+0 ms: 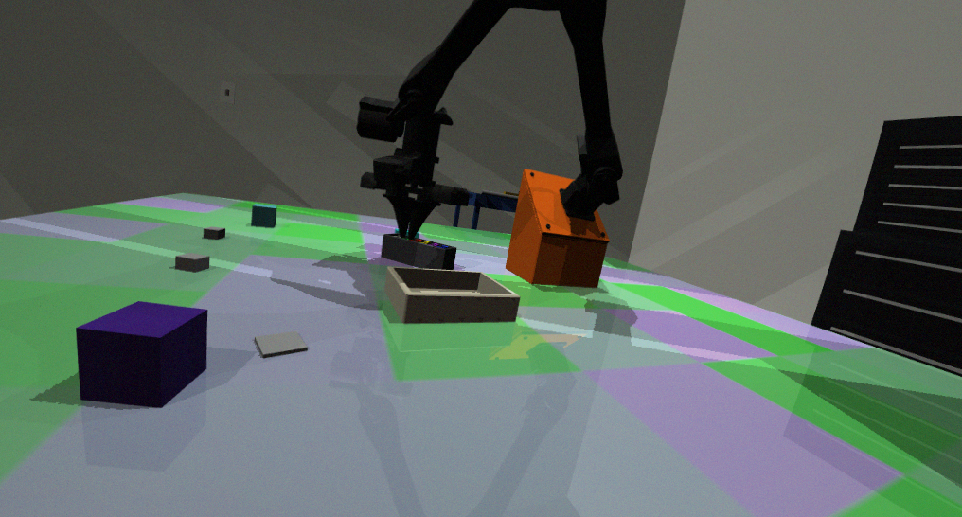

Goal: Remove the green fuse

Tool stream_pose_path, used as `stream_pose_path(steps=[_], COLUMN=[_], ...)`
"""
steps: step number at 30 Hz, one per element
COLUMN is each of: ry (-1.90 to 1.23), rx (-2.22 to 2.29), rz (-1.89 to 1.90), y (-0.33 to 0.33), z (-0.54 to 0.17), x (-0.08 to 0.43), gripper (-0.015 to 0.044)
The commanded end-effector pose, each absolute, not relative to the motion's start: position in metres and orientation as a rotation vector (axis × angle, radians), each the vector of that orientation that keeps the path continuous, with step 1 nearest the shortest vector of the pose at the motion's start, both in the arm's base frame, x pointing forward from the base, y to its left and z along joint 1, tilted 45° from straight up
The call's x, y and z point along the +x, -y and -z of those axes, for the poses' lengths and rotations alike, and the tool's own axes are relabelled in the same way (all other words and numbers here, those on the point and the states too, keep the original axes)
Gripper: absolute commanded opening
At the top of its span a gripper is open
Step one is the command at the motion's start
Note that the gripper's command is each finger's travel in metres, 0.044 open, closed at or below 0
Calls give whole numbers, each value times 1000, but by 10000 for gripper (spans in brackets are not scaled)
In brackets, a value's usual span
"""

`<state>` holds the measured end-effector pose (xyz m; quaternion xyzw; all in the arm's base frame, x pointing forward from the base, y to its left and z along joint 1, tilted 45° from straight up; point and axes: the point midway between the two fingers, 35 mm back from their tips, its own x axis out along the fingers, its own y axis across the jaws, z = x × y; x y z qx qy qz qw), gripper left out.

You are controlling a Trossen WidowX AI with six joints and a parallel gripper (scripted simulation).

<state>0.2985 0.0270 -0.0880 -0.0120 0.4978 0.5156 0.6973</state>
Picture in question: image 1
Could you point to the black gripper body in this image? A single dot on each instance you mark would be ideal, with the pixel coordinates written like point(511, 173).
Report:
point(431, 192)

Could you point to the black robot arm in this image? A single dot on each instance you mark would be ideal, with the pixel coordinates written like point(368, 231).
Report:
point(428, 80)

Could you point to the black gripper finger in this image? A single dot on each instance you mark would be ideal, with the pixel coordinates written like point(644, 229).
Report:
point(402, 211)
point(419, 212)

